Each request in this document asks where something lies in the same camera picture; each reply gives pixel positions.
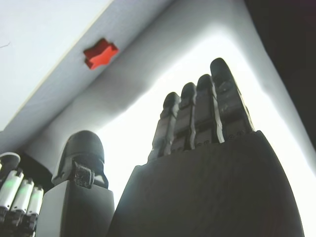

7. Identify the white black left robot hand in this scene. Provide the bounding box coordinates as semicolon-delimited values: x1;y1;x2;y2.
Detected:
36;57;305;237

